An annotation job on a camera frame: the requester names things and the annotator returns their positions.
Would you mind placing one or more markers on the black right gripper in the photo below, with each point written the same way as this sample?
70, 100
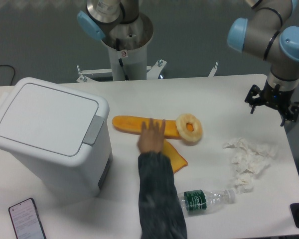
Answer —
277, 94

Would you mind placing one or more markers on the long orange peel slice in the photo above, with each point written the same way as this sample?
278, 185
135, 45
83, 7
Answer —
133, 124

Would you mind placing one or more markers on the dark sleeved forearm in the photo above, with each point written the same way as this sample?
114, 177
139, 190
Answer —
161, 215

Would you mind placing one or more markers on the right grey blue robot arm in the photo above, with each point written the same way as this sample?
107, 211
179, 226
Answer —
264, 37

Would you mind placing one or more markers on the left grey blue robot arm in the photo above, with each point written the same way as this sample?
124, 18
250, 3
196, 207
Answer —
187, 34

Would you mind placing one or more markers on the white plastic trash can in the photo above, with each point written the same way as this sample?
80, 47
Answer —
59, 133

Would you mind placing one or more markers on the person's bare hand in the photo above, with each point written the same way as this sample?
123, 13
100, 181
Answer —
151, 137

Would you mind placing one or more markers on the crumpled white tissue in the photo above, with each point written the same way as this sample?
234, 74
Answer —
249, 160

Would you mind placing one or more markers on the small orange peel piece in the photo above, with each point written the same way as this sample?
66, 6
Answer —
177, 161

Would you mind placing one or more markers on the clear bottle green label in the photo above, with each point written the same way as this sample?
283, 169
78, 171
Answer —
199, 202

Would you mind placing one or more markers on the black smartphone lit screen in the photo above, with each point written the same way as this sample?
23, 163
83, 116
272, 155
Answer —
26, 221

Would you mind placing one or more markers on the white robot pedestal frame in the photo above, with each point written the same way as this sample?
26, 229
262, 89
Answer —
127, 48

